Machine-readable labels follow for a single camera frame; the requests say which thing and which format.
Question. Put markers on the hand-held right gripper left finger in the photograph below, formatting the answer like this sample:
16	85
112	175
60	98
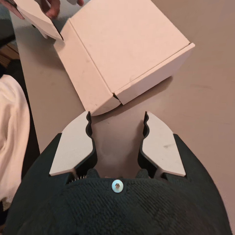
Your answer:
73	146

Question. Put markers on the person's left hand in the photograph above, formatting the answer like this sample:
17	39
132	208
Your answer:
52	8

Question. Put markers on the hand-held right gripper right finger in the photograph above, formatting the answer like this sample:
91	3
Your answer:
161	146

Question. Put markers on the person's white shirt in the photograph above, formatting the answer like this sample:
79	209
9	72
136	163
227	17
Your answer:
12	128

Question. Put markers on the white cardboard box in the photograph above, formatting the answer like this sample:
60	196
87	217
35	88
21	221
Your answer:
128	45

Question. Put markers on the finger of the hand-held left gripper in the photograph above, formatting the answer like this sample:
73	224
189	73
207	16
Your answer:
34	14

